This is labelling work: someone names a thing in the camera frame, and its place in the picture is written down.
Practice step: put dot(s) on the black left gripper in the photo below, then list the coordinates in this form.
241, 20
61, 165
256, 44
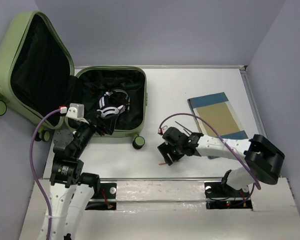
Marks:
108, 124

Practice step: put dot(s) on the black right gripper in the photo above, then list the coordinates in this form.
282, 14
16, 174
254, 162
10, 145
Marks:
164, 149

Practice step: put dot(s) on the red thin stick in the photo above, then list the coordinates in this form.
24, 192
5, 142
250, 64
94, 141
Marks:
164, 163

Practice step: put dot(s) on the black and white headphones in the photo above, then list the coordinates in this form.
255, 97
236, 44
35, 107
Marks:
113, 103

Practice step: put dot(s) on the blue and tan cloth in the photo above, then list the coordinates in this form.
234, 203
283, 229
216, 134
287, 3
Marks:
217, 110

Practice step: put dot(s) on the green hard-shell suitcase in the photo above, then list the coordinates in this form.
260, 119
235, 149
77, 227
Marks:
37, 76

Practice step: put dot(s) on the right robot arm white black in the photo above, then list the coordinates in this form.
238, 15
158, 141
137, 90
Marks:
261, 161

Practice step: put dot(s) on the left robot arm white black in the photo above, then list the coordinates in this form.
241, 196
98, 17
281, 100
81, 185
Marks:
70, 188

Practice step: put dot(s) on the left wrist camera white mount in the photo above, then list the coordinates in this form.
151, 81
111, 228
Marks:
75, 111

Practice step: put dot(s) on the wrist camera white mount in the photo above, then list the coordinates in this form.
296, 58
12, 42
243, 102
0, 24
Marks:
160, 130
75, 111

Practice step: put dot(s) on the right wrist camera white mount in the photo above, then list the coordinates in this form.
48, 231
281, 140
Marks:
160, 130

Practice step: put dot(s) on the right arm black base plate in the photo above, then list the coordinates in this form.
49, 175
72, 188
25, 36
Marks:
218, 197

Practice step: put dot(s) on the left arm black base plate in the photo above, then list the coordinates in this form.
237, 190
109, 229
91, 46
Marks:
105, 199

